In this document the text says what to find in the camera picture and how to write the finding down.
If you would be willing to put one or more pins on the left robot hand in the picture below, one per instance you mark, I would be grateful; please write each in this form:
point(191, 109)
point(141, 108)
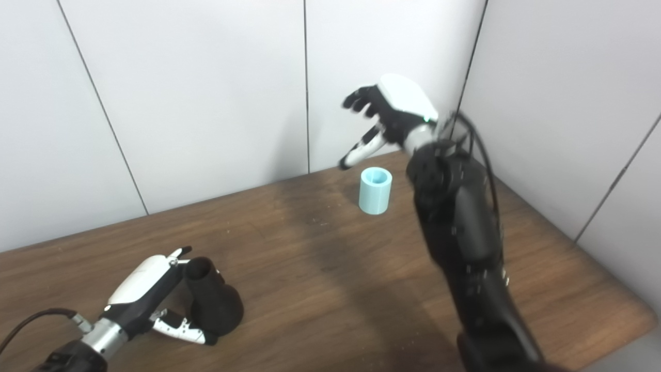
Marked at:
point(142, 289)

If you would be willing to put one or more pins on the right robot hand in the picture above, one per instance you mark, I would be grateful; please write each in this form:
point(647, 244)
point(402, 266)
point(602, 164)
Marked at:
point(400, 106)

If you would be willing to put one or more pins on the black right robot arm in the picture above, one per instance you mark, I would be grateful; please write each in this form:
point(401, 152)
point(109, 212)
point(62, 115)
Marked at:
point(465, 232)

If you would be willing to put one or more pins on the black flared nozzle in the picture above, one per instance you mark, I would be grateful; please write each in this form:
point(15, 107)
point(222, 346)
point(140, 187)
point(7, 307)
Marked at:
point(214, 299)

